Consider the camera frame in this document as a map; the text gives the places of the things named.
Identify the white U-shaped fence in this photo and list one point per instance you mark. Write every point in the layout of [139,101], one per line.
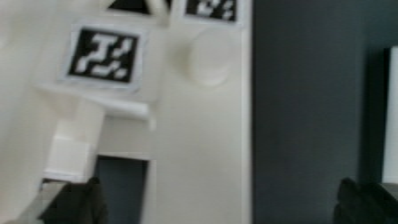
[389,174]

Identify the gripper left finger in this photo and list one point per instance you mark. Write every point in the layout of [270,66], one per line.
[78,205]

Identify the white chair back frame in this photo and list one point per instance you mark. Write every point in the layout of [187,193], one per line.
[125,90]

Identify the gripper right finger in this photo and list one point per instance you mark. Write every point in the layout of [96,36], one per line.
[366,203]

